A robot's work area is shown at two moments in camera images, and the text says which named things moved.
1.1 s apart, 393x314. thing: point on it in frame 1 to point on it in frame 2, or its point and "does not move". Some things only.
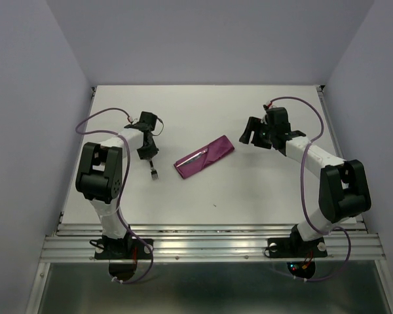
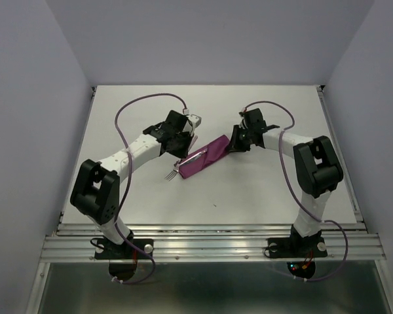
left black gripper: x=152 y=152 to x=182 y=153
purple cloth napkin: x=218 y=149 does not move
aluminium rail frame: x=346 y=242 does not move
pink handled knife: x=192 y=158 does not move
